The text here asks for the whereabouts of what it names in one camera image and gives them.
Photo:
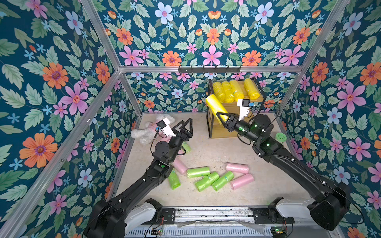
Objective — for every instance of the green trash bag roll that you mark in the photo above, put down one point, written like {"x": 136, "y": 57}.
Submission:
{"x": 206, "y": 181}
{"x": 186, "y": 146}
{"x": 174, "y": 180}
{"x": 198, "y": 172}
{"x": 223, "y": 180}

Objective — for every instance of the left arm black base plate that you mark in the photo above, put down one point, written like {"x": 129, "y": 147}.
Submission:
{"x": 162, "y": 214}

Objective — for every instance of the yellow trash bag roll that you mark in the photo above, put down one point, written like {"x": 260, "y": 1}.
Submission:
{"x": 251, "y": 89}
{"x": 237, "y": 90}
{"x": 215, "y": 105}
{"x": 229, "y": 96}
{"x": 219, "y": 92}

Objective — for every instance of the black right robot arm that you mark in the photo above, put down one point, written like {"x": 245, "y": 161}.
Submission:
{"x": 331, "y": 199}

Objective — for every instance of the black wall hook rail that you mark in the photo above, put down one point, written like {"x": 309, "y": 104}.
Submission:
{"x": 209, "y": 69}

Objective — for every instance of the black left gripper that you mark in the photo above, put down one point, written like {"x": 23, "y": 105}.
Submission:
{"x": 181, "y": 136}

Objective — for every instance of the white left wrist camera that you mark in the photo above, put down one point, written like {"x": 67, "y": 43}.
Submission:
{"x": 164, "y": 126}

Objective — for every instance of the white pink plush toy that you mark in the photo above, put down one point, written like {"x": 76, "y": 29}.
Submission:
{"x": 146, "y": 135}

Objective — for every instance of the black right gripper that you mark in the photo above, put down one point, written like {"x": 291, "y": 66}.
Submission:
{"x": 230, "y": 122}

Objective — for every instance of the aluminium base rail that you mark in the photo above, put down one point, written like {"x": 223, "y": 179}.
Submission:
{"x": 221, "y": 222}

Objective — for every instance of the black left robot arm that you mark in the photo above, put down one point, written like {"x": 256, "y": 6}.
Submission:
{"x": 108, "y": 218}

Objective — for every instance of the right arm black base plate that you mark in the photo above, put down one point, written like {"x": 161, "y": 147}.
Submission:
{"x": 269, "y": 214}

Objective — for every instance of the pink trash bag roll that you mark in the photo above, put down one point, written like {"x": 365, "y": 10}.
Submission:
{"x": 242, "y": 181}
{"x": 180, "y": 166}
{"x": 237, "y": 168}

